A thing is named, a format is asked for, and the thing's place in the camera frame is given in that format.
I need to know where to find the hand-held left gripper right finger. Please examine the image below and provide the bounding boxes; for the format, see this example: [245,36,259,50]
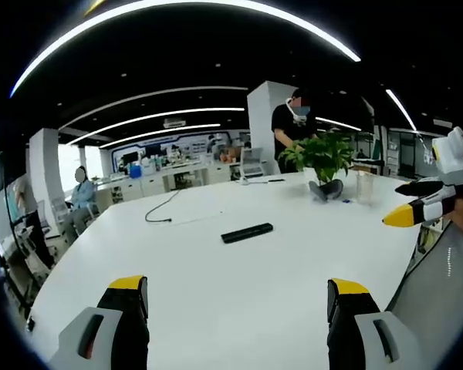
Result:
[326,277,414,370]

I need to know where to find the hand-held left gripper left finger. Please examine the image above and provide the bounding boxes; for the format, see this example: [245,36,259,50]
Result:
[48,274,151,370]

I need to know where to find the black remote control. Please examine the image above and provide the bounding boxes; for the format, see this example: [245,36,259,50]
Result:
[220,221,275,245]

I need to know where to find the green potted plant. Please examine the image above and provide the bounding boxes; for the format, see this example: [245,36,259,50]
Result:
[277,132,357,185]

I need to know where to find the white counter cabinets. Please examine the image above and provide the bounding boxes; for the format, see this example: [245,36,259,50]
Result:
[99,163,241,198]

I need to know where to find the white office chair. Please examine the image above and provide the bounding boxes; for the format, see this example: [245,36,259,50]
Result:
[238,146,265,180]

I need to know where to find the grey cable on table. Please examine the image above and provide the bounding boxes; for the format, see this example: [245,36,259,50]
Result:
[144,188,183,224]

